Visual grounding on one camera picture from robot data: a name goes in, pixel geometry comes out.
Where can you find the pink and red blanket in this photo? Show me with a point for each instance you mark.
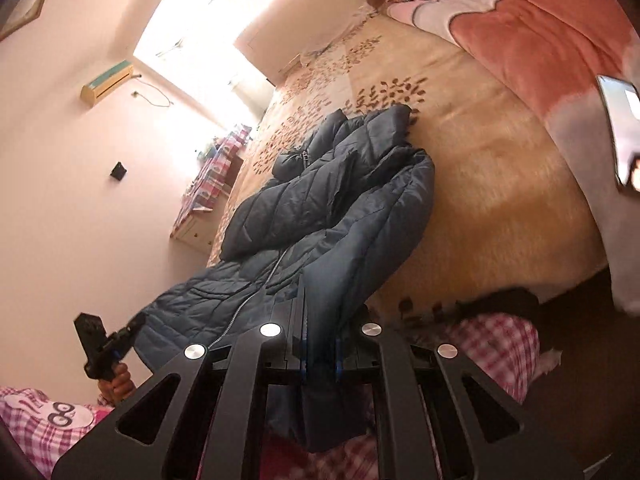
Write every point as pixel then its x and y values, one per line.
pixel 549 54

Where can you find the pink plaid tablecloth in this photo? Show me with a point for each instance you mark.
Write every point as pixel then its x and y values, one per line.
pixel 209 184

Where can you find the plaid pyjama torso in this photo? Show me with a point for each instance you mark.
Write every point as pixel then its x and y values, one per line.
pixel 429 413

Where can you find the plaid pyjama left forearm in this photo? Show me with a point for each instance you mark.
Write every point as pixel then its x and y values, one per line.
pixel 45 429

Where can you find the beige leaf-pattern bed blanket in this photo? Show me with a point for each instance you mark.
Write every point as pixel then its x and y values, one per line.
pixel 507 210

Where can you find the white bedside drawer cabinet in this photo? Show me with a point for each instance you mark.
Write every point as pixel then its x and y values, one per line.
pixel 200 228

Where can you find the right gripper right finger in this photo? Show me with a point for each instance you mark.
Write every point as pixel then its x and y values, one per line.
pixel 357 345

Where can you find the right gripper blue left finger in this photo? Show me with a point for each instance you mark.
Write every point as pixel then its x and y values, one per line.
pixel 289 352

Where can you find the white wooden headboard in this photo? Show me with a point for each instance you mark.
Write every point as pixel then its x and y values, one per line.
pixel 288 28

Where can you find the person's left hand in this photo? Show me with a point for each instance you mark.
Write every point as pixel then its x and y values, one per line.
pixel 119 388

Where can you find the dark blue quilted jacket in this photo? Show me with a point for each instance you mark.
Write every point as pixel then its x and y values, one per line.
pixel 336 220

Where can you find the smartphone on bed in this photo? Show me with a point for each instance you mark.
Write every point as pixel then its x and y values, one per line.
pixel 621 103

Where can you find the wall air conditioner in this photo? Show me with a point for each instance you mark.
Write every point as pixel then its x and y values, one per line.
pixel 96 90

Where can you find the black wall switch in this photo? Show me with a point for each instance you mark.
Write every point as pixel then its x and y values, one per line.
pixel 118 172

